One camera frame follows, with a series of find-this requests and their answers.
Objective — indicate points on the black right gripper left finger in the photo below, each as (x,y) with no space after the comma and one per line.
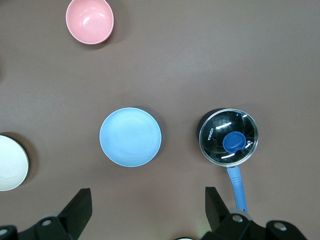
(77,210)

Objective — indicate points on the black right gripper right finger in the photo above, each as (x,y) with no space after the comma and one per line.
(216,210)

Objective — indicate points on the light blue plate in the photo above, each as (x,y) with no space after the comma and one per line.
(130,137)

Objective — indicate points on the pink plate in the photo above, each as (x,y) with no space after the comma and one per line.
(88,20)

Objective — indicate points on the glass lid with blue knob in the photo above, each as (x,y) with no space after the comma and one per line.
(217,140)

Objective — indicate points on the beige bowl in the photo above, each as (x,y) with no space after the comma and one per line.
(11,162)

